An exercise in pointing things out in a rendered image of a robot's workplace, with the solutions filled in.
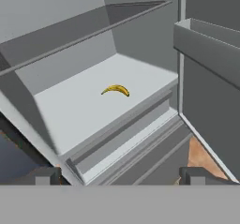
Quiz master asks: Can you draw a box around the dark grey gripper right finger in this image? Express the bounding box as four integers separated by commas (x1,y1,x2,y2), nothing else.
178,166,240,186

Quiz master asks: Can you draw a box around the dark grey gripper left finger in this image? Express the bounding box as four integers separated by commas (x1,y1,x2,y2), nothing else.
12,166,62,186

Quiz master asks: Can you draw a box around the grey fridge drawer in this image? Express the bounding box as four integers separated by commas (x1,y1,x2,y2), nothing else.
65,90,174,175

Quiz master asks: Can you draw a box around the grey fridge door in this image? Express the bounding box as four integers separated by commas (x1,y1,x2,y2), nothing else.
173,0,240,183

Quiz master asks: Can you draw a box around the grey fridge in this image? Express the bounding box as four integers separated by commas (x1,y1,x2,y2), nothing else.
0,0,195,186

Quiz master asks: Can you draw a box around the yellow banana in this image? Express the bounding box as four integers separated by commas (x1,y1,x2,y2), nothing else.
100,83,131,98

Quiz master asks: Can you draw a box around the grey fridge door bin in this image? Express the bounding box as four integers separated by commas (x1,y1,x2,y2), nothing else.
172,17,240,91

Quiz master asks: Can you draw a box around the grey glass fridge shelf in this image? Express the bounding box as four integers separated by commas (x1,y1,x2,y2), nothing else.
0,0,173,78

